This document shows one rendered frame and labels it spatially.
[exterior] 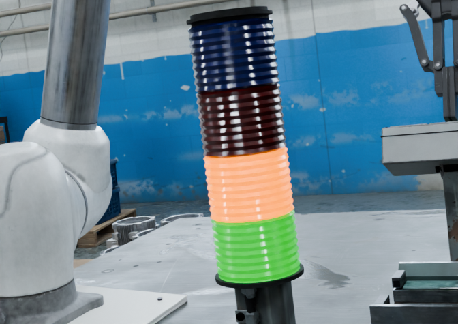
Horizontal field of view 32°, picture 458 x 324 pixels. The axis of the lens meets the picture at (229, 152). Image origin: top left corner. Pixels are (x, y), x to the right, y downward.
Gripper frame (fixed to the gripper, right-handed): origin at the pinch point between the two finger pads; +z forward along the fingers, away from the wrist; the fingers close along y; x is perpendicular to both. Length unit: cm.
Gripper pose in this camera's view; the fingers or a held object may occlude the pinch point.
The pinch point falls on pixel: (450, 95)
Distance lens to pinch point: 108.7
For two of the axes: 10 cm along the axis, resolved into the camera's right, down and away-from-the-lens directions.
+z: -0.4, 9.6, -2.6
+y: 9.2, -0.6, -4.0
